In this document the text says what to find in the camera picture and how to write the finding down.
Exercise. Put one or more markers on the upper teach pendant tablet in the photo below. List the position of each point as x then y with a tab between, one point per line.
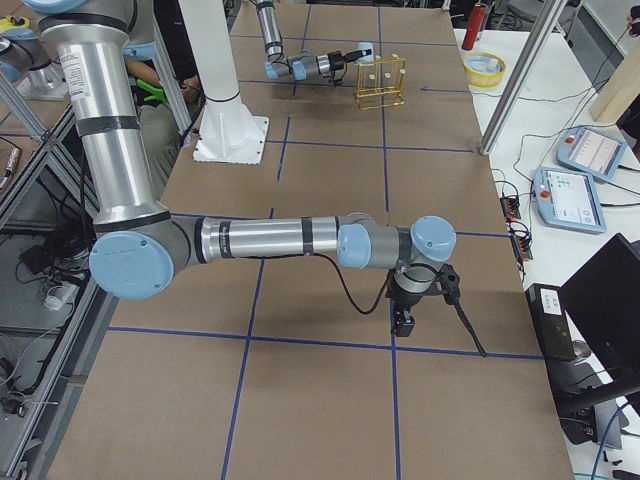
591	151

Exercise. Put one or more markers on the yellow wire cup holder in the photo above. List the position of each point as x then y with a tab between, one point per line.
380	82

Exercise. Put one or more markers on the orange black connector block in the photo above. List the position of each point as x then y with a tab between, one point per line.
510	207

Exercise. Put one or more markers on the aluminium frame post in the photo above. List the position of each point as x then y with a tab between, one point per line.
533	46

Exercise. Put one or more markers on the light blue plastic cup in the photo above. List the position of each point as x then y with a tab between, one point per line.
367	45

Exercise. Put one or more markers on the white power strip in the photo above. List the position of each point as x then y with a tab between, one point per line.
57	296

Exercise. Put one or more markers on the lower teach pendant tablet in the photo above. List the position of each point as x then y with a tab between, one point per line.
568	200

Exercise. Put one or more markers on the blue tape strip lengthwise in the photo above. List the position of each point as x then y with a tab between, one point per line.
393	354

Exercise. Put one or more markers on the yellow rimmed tape roll bowl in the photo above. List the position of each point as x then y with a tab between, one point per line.
484	69

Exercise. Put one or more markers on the black monitor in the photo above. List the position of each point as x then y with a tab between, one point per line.
602	300

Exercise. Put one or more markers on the red bottle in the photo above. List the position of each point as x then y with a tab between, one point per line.
474	26

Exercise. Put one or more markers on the black computer box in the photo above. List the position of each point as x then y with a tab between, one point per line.
550	322

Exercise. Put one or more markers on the blue tape strip crosswise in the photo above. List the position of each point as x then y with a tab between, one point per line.
324	343

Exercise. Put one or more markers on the wooden board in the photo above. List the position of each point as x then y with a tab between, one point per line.
620	91

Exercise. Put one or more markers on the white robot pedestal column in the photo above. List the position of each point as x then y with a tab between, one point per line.
228	131

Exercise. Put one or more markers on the teach pendant tablet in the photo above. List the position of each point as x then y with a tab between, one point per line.
591	151
568	200

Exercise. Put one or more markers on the person in dark clothes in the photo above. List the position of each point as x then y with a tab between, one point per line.
160	132

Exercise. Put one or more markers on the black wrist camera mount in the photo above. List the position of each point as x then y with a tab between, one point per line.
406	305

